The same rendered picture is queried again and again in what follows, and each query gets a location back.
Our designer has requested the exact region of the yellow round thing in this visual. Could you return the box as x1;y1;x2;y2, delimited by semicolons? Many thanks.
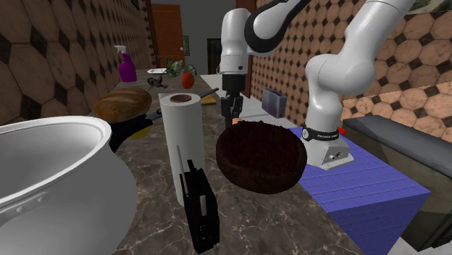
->
130;124;154;141

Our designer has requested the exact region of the orange door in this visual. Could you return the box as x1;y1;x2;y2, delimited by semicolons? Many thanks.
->
151;3;187;68

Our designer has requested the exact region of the green leafy lettuce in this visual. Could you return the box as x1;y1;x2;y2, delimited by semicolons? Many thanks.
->
165;58;197;80

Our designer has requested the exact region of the red tomato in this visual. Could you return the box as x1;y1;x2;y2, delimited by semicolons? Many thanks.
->
180;71;196;90

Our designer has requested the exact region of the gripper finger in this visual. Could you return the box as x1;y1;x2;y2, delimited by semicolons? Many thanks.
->
220;93;234;130
233;92;244;120

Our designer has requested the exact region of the large white pot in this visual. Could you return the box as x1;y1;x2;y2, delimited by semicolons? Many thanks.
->
0;115;139;255

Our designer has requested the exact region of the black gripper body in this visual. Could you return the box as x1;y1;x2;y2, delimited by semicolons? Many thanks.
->
222;72;246;96

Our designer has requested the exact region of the small dark bird figure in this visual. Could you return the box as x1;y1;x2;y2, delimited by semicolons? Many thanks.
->
146;75;170;91

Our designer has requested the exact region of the dark brown chocolate cake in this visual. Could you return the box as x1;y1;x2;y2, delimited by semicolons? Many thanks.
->
215;120;309;196

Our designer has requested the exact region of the grey purple toaster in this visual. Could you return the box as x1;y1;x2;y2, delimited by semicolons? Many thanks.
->
261;88;288;120

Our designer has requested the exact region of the purple spray bottle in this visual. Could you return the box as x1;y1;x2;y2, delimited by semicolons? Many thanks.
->
113;45;138;83

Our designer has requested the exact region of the brown bread loaf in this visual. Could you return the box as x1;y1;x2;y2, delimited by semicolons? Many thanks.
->
93;87;153;124

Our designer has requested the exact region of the black long-handled pan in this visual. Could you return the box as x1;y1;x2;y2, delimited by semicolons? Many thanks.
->
108;87;220;154

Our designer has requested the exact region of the blue tiled robot stand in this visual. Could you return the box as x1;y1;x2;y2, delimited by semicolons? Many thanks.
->
289;126;432;255

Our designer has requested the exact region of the white paper towel roll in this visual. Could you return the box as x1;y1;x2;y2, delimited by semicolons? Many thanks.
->
158;93;206;208

